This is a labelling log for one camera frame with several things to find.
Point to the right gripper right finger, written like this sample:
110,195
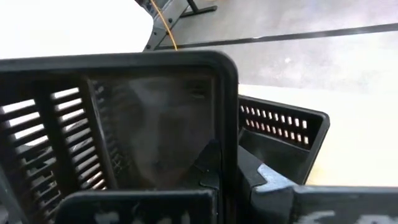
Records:
326,205

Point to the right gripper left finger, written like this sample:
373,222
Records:
140,207

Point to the black plastic basket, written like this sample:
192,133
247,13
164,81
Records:
161,124
280,155

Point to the grey metal stand leg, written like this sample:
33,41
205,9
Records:
161,34

